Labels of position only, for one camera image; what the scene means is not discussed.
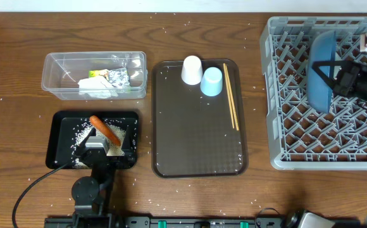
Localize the white tissue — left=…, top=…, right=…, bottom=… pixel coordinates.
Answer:
left=78, top=76, right=118, bottom=99

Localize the dark blue plate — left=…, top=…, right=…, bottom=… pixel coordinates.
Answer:
left=306, top=30, right=336, bottom=113

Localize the clear plastic bin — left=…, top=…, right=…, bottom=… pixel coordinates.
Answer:
left=41, top=51, right=148, bottom=100

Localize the grey dishwasher rack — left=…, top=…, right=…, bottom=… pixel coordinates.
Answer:
left=260, top=16, right=367, bottom=170

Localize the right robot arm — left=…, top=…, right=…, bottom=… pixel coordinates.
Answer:
left=283, top=61, right=367, bottom=228

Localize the silver foil snack wrapper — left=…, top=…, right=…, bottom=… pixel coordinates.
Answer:
left=89, top=68, right=130, bottom=89

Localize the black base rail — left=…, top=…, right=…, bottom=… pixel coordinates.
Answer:
left=44, top=216, right=285, bottom=228

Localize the black waste tray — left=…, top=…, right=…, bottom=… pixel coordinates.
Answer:
left=46, top=110, right=139, bottom=169

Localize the light blue plastic cup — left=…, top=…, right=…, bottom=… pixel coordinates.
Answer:
left=200, top=67, right=223, bottom=97

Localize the wooden chopstick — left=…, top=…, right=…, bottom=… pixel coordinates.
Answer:
left=223, top=63, right=235, bottom=129
left=226, top=64, right=239, bottom=131

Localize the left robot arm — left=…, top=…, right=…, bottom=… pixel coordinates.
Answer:
left=72, top=127, right=137, bottom=227

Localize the pink plastic cup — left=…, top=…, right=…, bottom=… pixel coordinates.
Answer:
left=181, top=55, right=203, bottom=86

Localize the pile of rice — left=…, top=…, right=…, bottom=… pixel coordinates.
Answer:
left=72, top=123, right=126, bottom=168

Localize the orange carrot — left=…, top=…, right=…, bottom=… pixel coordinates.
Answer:
left=89, top=115, right=121, bottom=146

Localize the dark brown serving tray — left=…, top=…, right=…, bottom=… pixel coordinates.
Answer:
left=152, top=59, right=248, bottom=178

